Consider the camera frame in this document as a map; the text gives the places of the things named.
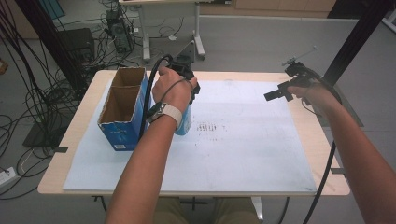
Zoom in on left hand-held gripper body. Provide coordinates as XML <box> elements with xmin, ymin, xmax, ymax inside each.
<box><xmin>164</xmin><ymin>39</ymin><xmax>198</xmax><ymax>83</ymax></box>

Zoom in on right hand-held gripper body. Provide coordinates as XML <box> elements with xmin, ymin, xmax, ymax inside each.
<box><xmin>263</xmin><ymin>46</ymin><xmax>322</xmax><ymax>103</ymax></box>

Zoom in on blue bottle with white cap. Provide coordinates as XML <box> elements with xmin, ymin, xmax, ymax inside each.
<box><xmin>173</xmin><ymin>104</ymin><xmax>193</xmax><ymax>136</ymax></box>

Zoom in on person's left hand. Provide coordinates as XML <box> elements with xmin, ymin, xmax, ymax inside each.
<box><xmin>151</xmin><ymin>65</ymin><xmax>199</xmax><ymax>114</ymax></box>

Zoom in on person's right hand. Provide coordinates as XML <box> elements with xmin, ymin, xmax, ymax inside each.
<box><xmin>286</xmin><ymin>81</ymin><xmax>343</xmax><ymax>110</ymax></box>

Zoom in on wristwatch with beige band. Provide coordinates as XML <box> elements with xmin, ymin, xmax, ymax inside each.
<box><xmin>145</xmin><ymin>101</ymin><xmax>184</xmax><ymax>130</ymax></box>

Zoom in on white desk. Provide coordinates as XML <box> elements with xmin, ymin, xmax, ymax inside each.
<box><xmin>119</xmin><ymin>0</ymin><xmax>207</xmax><ymax>62</ymax></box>

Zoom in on white mat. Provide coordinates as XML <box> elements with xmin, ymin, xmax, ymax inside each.
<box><xmin>62</xmin><ymin>78</ymin><xmax>318</xmax><ymax>196</ymax></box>

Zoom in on wooden cabinet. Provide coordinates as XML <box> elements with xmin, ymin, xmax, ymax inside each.
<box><xmin>199</xmin><ymin>0</ymin><xmax>338</xmax><ymax>19</ymax></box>

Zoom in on computer tower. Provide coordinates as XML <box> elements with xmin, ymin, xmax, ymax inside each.
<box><xmin>105</xmin><ymin>8</ymin><xmax>134</xmax><ymax>54</ymax></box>

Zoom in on blue cardboard box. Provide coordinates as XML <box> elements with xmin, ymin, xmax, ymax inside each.
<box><xmin>97</xmin><ymin>66</ymin><xmax>152</xmax><ymax>153</ymax></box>

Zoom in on black box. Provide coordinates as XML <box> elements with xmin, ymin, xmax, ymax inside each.
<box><xmin>56</xmin><ymin>27</ymin><xmax>96</xmax><ymax>64</ymax></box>

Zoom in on white table leg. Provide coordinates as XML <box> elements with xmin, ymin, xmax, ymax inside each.
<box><xmin>248</xmin><ymin>196</ymin><xmax>265</xmax><ymax>221</ymax></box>

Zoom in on person's legs in khaki trousers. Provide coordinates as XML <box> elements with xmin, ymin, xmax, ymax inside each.
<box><xmin>151</xmin><ymin>196</ymin><xmax>261</xmax><ymax>224</ymax></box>

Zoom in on white power strip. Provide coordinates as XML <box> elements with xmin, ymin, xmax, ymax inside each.
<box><xmin>0</xmin><ymin>166</ymin><xmax>17</xmax><ymax>189</ymax></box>

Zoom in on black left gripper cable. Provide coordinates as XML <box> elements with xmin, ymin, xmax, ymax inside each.
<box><xmin>137</xmin><ymin>53</ymin><xmax>175</xmax><ymax>140</ymax></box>

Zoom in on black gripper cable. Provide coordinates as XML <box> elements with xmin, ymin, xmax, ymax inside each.
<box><xmin>137</xmin><ymin>53</ymin><xmax>175</xmax><ymax>140</ymax></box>
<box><xmin>302</xmin><ymin>66</ymin><xmax>344</xmax><ymax>224</ymax></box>

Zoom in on black frame post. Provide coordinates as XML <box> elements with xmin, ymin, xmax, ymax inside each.
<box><xmin>14</xmin><ymin>0</ymin><xmax>88</xmax><ymax>101</ymax></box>
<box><xmin>323</xmin><ymin>0</ymin><xmax>395</xmax><ymax>88</ymax></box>

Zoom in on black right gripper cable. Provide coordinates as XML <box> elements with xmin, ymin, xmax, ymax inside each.
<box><xmin>302</xmin><ymin>66</ymin><xmax>344</xmax><ymax>224</ymax></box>

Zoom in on thin black cable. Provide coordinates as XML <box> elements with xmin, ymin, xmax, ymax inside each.
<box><xmin>277</xmin><ymin>196</ymin><xmax>291</xmax><ymax>224</ymax></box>

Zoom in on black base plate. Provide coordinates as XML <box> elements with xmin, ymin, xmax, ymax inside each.
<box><xmin>22</xmin><ymin>117</ymin><xmax>69</xmax><ymax>149</ymax></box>

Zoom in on bundle of black cables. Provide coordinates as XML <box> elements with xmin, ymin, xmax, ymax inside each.
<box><xmin>0</xmin><ymin>6</ymin><xmax>104</xmax><ymax>200</ymax></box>

